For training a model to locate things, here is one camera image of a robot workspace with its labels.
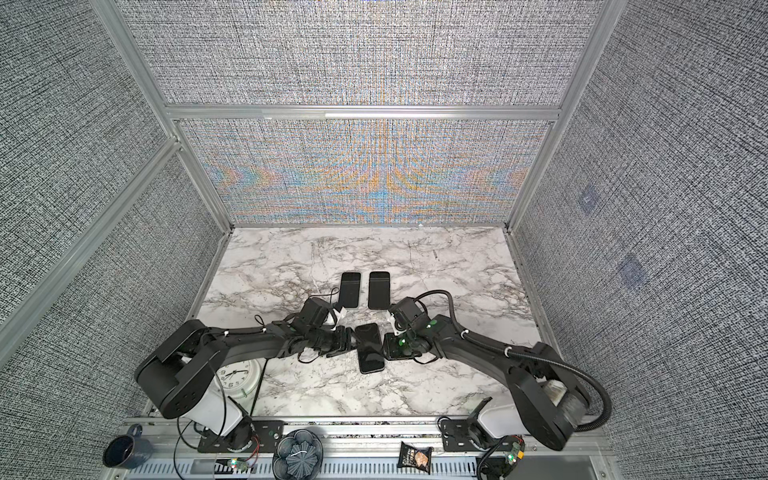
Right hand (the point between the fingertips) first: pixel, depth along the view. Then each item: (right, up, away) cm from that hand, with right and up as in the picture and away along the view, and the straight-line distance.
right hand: (384, 352), depth 83 cm
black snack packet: (+7, -20, -14) cm, 25 cm away
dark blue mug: (-60, -19, -13) cm, 65 cm away
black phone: (-11, +15, +18) cm, 26 cm away
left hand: (-7, 0, +2) cm, 8 cm away
